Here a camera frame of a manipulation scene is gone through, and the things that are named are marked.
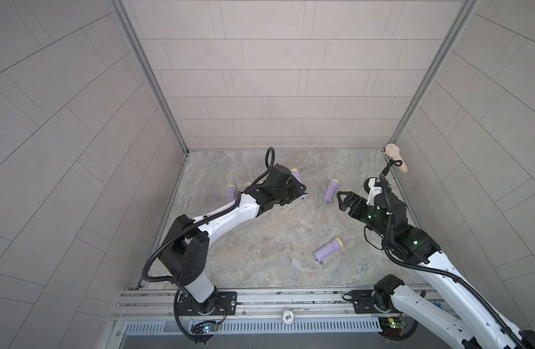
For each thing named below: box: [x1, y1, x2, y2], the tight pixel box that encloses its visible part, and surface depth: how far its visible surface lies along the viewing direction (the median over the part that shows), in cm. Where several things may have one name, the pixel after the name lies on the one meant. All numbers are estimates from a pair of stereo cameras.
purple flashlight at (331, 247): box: [313, 237, 344, 265], surface depth 83 cm
